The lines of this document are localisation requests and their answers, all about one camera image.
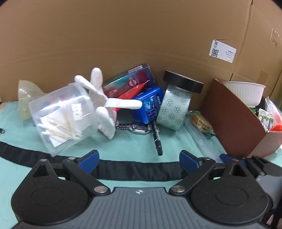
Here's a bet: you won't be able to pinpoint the black marker pen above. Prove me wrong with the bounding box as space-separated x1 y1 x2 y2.
151 121 163 156

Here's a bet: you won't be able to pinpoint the black electrical tape roll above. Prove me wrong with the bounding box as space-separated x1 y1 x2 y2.
163 70 204 94

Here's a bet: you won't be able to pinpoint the red tube of cream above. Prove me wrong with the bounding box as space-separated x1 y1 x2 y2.
118 80 149 100

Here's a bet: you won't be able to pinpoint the brown cardboard storage box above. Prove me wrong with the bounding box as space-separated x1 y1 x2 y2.
200 79 281 158

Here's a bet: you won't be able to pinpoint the orange plastic item in box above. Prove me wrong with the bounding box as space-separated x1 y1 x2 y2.
270 123 282 132

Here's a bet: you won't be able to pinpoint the green wrapped cookie packet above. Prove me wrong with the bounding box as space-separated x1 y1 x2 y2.
189 111 215 135

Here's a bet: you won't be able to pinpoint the green white packets in box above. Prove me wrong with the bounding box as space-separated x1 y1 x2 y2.
250 108 274 132

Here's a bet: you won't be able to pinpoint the clear plastic cotton swab jar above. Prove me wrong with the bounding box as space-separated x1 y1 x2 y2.
28 83 98 156

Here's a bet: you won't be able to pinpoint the white rubber glove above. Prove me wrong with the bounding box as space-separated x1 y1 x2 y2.
74 67 142 139

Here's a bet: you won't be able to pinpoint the clear plastic bag in box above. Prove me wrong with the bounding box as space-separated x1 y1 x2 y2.
265 97 281 126

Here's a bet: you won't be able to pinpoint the green patterned packing tape roll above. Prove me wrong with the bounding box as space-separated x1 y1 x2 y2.
156 84 192 131

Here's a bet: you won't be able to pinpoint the white ribbed paper bowl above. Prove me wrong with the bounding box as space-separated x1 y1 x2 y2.
222 82 266 108

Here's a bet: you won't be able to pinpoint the blue plastic box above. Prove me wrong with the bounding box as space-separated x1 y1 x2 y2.
130 86 163 124

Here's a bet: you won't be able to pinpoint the dark purple carton box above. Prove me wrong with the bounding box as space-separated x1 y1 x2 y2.
103 63 155 98

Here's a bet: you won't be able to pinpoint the white shipping label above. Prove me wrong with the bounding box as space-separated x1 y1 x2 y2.
209 40 237 63

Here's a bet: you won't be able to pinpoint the black strap on mat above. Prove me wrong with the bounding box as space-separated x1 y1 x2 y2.
0 141 188 182

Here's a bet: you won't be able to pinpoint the large cardboard box wall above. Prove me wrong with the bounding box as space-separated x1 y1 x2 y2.
1 1 281 108

